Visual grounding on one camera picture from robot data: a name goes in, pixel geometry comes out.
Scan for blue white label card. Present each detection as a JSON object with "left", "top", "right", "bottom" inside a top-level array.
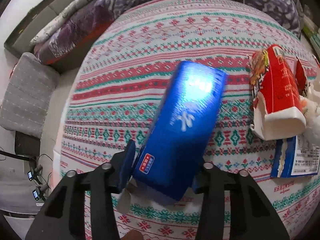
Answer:
[{"left": 271, "top": 135, "right": 319, "bottom": 178}]

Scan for blue carton box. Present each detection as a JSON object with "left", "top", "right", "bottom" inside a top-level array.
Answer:
[{"left": 131, "top": 61, "right": 228, "bottom": 205}]

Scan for white tissue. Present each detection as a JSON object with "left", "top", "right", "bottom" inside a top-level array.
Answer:
[{"left": 300, "top": 75, "right": 320, "bottom": 146}]

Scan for grey bed headboard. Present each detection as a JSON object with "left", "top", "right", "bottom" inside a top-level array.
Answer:
[{"left": 4, "top": 0, "right": 73, "bottom": 58}]

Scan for grey foam mat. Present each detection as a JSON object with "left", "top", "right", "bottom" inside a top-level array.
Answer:
[{"left": 1, "top": 53, "right": 60, "bottom": 139}]

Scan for person's hand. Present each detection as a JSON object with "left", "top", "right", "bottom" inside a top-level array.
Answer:
[{"left": 121, "top": 230, "right": 144, "bottom": 240}]

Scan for red paper cup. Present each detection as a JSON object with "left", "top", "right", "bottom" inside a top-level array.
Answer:
[{"left": 249, "top": 44, "right": 306, "bottom": 141}]

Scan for black floor cables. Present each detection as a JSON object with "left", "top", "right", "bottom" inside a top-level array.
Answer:
[{"left": 0, "top": 145, "right": 54, "bottom": 203}]

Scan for purple patterned blanket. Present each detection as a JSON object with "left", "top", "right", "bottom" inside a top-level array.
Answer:
[{"left": 33, "top": 0, "right": 302, "bottom": 66}]

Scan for red snack wrapper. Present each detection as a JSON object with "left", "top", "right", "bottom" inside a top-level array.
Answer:
[{"left": 295, "top": 57, "right": 309, "bottom": 98}]

